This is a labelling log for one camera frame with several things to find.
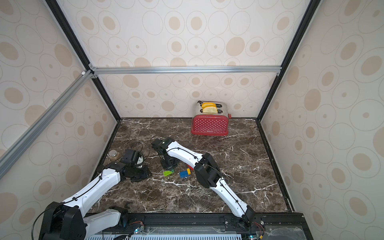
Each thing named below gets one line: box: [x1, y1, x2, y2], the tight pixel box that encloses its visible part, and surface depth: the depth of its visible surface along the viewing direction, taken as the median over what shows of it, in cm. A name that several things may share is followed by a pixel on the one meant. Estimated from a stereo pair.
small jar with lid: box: [108, 149, 120, 160], surface depth 90 cm
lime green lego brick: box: [163, 169, 175, 177], surface depth 92 cm
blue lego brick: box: [179, 170, 191, 179], surface depth 91 cm
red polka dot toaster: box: [191, 101, 232, 136], surface depth 102 cm
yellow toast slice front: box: [202, 106, 218, 114], surface depth 101 cm
